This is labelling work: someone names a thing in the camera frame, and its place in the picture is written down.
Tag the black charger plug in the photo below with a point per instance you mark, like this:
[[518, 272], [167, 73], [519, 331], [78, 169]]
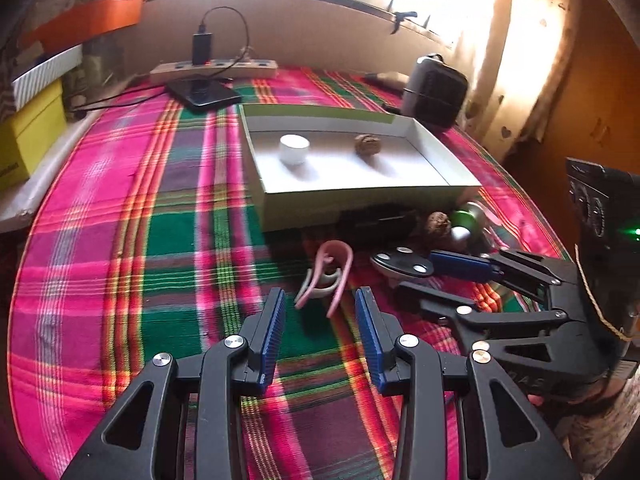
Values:
[[201, 47]]

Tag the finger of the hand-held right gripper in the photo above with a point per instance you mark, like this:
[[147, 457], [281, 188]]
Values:
[[425, 297], [460, 264]]

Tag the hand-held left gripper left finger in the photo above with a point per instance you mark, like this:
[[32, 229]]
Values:
[[272, 330]]

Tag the wooden cupboard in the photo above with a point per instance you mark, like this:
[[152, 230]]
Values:
[[600, 110]]

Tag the pink green plaid blanket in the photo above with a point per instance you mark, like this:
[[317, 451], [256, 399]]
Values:
[[150, 210]]

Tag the green and white knob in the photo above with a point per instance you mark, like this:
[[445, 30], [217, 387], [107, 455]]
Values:
[[465, 217]]

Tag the small white round cap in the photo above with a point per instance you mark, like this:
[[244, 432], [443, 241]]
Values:
[[293, 149]]

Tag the person's right forearm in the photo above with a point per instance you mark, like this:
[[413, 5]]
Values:
[[600, 435]]

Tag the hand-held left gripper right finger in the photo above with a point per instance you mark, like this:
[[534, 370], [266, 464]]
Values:
[[370, 340]]

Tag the beige power strip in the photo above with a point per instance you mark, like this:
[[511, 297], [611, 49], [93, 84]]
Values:
[[250, 67]]

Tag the shallow white cardboard box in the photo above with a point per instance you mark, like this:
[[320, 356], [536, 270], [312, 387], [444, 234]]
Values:
[[340, 162]]

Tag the orange plastic tray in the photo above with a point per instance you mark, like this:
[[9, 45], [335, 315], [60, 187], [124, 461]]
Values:
[[90, 20]]

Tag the cream heart print curtain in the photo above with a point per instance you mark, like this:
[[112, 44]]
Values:
[[525, 35]]

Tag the yellow cardboard box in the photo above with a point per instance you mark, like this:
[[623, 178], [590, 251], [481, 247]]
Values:
[[30, 130]]

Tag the grey portable heater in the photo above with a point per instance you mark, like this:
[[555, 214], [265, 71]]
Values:
[[432, 90]]

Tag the yellow twine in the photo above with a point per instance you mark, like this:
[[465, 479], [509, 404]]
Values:
[[590, 300]]

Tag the brown walnut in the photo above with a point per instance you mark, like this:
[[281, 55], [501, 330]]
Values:
[[368, 145], [439, 225]]

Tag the dark blue clip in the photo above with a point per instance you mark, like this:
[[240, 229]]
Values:
[[402, 19]]

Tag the white ribbed box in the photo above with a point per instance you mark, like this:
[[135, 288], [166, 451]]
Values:
[[45, 72]]

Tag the black smartphone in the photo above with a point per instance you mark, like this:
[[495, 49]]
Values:
[[202, 92]]

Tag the pink and white clip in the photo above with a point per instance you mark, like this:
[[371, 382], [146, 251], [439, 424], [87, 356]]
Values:
[[346, 265]]

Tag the black electric trimmer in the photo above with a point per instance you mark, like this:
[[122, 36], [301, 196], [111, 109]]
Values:
[[380, 222]]

